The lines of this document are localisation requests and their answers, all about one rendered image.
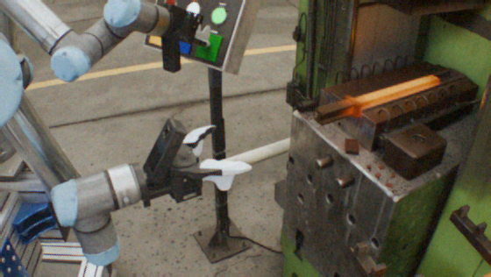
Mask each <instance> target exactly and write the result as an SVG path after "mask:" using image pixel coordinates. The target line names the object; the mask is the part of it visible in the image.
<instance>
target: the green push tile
mask: <svg viewBox="0 0 491 277"><path fill-rule="evenodd" d="M222 40H223V37H221V36H218V35H215V34H210V37H209V42H210V46H209V47H206V48H205V47H201V46H197V49H196V55H195V57H198V58H201V59H204V60H209V61H212V62H215V63H216V62H217V56H218V53H219V49H220V46H221V44H222Z"/></svg>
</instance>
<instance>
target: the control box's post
mask: <svg viewBox="0 0 491 277"><path fill-rule="evenodd" d="M208 68H209V72H208V84H209V94H210V126H216V127H217V129H216V130H215V131H214V132H212V133H211V146H212V150H213V151H215V152H216V153H219V152H222V151H223V150H224V129H223V101H222V71H220V70H217V69H215V68H212V67H208ZM212 159H213V160H216V161H221V160H224V154H223V153H221V154H219V155H215V154H214V153H213V154H212ZM215 198H216V203H217V205H221V204H223V203H225V190H221V189H220V188H219V187H218V186H217V184H216V183H215ZM216 217H217V229H218V232H219V242H220V243H222V231H224V232H225V234H226V236H227V229H226V213H225V205H224V206H221V207H217V206H216Z"/></svg>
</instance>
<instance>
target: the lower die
mask: <svg viewBox="0 0 491 277"><path fill-rule="evenodd" d="M448 71H453V72H454V73H455V74H457V75H460V76H457V77H454V78H451V79H450V80H447V81H442V82H439V83H436V84H434V85H429V86H427V87H423V88H421V89H418V90H415V91H412V92H411V91H410V92H407V93H404V94H402V95H399V96H396V97H392V98H389V99H387V100H385V101H382V102H379V103H371V104H368V105H367V106H364V107H361V111H360V117H358V118H354V117H352V116H350V117H347V118H345V119H342V120H339V121H337V122H334V124H335V125H336V126H337V127H338V128H340V129H341V130H343V131H344V132H346V133H347V134H348V135H350V136H351V137H352V138H354V139H357V140H358V141H359V143H361V145H362V146H363V147H365V148H366V149H367V150H368V151H369V152H370V153H371V152H373V151H375V150H378V149H380V148H382V147H383V146H378V145H377V144H376V137H378V136H379V135H380V134H382V133H383V132H384V130H385V129H386V126H387V122H388V115H387V113H386V112H384V111H382V112H381V114H380V115H378V114H377V113H378V110H379V109H386V110H387V111H388V113H389V115H390V126H389V130H390V131H391V130H392V129H394V128H396V127H397V126H398V124H399V123H400V121H401V114H402V113H401V110H400V109H399V108H398V107H397V106H396V107H395V108H394V109H393V110H392V109H391V108H392V106H393V105H394V104H395V103H398V104H400V105H401V106H402V107H403V110H404V116H403V120H402V125H404V124H408V123H409V122H410V119H411V118H412V116H413V113H414V109H415V106H414V104H413V103H412V102H407V105H406V104H404V103H405V102H406V100H407V99H412V100H414V102H415V103H416V117H415V120H417V119H419V118H422V117H423V114H424V111H425V108H426V101H425V100H424V99H423V98H420V100H419V102H418V101H417V100H416V99H417V98H418V97H419V96H426V98H427V100H428V102H429V107H428V112H427V117H428V116H429V115H432V114H433V113H434V110H435V109H436V106H437V103H438V99H437V96H436V95H435V94H431V96H428V94H429V93H430V92H431V91H436V92H437V93H438V91H439V90H440V89H441V88H446V89H448V90H449V92H450V95H451V100H450V102H449V104H448V107H450V106H451V107H452V106H453V105H454V104H455V102H456V99H457V96H458V91H457V89H456V88H454V87H452V88H451V89H449V86H450V85H453V84H454V85H457V86H458V87H459V88H460V93H461V94H460V96H459V103H462V102H472V101H474V100H475V97H476V96H477V92H478V89H479V85H477V84H475V83H474V82H471V81H469V80H467V79H466V75H464V74H461V73H460V72H458V71H456V70H455V69H450V68H449V69H448V68H445V67H443V66H440V65H438V64H437V65H434V66H433V65H432V64H431V63H429V62H428V61H424V62H421V63H418V64H413V65H410V66H407V67H402V68H400V67H399V68H396V69H395V70H394V71H392V70H390V71H387V72H385V73H378V74H375V75H372V76H370V77H369V76H368V77H364V78H360V79H358V80H354V81H351V82H346V83H340V84H337V85H333V86H330V87H327V88H324V89H321V93H320V102H319V107H322V106H325V105H327V104H331V103H335V102H339V101H342V100H344V99H345V96H351V97H352V98H355V97H358V96H363V95H365V94H368V93H372V92H374V91H377V90H383V89H387V88H391V87H393V86H395V85H398V84H401V83H404V82H411V81H414V80H416V79H419V78H421V77H424V76H425V77H427V76H429V75H433V76H434V75H438V74H443V73H445V72H448ZM438 94H439V93H438ZM439 96H440V103H439V106H438V111H441V110H443V109H444V107H445V106H446V103H447V98H448V94H447V92H446V91H444V90H442V91H441V94H439ZM338 122H340V124H341V125H340V126H338Z"/></svg>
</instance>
